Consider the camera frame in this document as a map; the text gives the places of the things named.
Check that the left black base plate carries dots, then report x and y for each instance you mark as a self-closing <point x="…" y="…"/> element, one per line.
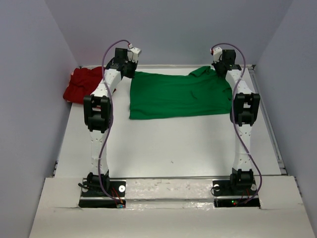
<point x="96" y="198"/>

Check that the red t-shirt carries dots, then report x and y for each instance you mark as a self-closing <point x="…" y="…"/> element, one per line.
<point x="83" y="81"/>

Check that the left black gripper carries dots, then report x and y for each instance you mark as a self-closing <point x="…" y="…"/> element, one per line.
<point x="132" y="74"/>

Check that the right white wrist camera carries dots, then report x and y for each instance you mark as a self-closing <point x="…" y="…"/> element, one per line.
<point x="216" y="54"/>

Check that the green t-shirt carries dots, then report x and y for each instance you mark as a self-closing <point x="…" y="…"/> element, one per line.
<point x="160" y="96"/>

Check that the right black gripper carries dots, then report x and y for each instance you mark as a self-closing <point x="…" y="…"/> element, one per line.
<point x="216" y="66"/>

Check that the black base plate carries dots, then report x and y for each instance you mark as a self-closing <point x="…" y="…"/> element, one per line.
<point x="225" y="196"/>
<point x="96" y="198"/>

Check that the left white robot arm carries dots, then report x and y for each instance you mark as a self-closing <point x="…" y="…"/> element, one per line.
<point x="98" y="113"/>

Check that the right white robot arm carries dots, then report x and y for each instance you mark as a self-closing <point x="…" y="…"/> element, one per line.
<point x="243" y="115"/>

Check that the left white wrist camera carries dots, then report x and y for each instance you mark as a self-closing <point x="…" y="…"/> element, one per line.
<point x="133" y="54"/>

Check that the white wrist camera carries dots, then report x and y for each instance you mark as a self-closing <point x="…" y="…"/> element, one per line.
<point x="216" y="54"/>
<point x="133" y="54"/>

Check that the white front cover board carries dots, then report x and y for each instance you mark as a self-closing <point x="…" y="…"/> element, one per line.
<point x="172" y="208"/>

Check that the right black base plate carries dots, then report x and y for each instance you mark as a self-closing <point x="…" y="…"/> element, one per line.
<point x="225" y="196"/>

